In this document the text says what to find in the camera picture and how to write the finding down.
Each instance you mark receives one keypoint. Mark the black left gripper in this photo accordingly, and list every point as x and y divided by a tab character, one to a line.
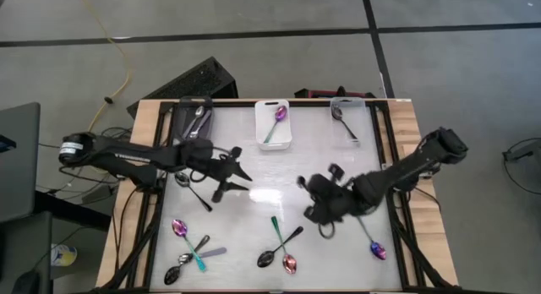
217	167

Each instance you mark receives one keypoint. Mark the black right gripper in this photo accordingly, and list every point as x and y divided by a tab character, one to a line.
334	199

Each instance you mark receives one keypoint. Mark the iridescent rainbow spoon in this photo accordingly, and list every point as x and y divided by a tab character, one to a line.
280	112
179	227
290	263
378	250

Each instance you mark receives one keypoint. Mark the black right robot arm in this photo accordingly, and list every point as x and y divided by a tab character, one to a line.
416	161

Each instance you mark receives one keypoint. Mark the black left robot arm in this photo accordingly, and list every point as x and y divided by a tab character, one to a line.
127	152

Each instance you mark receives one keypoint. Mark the white plastic bin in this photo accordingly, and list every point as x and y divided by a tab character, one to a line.
262	116

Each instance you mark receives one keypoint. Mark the dark grey plastic bin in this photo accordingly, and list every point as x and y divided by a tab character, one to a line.
179	116

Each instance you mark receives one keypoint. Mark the clear plastic bin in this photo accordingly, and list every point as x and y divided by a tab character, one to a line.
351	116

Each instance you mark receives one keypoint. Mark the red and black tool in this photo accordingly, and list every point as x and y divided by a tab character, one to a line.
323	93

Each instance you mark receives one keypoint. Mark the black perforated case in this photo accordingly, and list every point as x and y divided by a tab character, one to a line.
190	80

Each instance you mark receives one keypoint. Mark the black desk leg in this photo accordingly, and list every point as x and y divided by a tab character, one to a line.
72	210

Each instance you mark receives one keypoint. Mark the white and yellow roll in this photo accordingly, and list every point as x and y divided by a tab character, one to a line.
63	256

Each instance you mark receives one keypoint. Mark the grey desk top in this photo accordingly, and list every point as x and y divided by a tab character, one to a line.
21	180

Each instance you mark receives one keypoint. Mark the dark grey cabinet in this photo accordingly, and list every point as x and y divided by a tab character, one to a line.
25	243

